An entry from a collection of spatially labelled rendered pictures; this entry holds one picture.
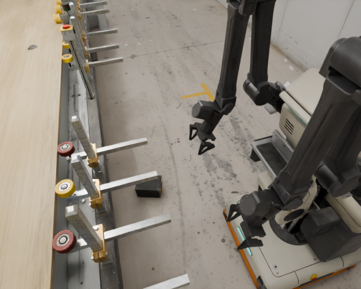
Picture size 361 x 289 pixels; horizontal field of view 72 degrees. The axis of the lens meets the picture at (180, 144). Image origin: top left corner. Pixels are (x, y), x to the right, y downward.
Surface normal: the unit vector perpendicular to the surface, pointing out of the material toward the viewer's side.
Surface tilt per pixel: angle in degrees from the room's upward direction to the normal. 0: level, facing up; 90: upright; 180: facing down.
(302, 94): 43
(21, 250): 0
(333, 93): 88
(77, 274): 0
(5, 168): 0
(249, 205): 58
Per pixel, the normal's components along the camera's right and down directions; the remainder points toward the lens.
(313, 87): -0.67, -0.34
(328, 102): -0.96, 0.21
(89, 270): -0.04, -0.68
